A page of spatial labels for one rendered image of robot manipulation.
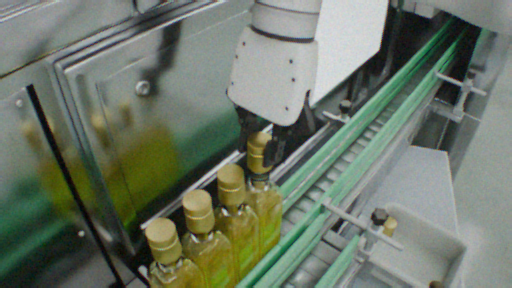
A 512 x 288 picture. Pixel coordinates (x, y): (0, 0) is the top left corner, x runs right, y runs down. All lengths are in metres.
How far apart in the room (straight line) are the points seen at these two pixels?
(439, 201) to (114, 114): 0.87
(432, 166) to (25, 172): 1.03
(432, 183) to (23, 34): 1.02
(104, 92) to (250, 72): 0.17
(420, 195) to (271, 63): 0.74
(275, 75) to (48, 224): 0.36
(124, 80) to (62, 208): 0.20
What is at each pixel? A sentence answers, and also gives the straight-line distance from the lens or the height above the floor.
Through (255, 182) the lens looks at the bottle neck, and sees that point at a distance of 0.53.
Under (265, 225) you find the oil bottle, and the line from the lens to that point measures 0.58.
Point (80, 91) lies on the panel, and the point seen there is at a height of 1.29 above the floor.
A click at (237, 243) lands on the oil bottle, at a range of 0.54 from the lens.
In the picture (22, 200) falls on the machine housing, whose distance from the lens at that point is 0.52.
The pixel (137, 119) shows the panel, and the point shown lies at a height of 1.21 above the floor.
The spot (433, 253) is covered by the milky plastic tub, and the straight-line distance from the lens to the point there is 0.96.
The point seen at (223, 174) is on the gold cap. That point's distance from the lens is 0.48.
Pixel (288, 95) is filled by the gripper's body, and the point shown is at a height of 1.27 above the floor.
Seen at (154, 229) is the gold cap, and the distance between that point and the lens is 0.44.
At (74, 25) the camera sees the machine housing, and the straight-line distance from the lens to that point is 0.42.
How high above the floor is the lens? 1.50
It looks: 41 degrees down
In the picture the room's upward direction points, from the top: straight up
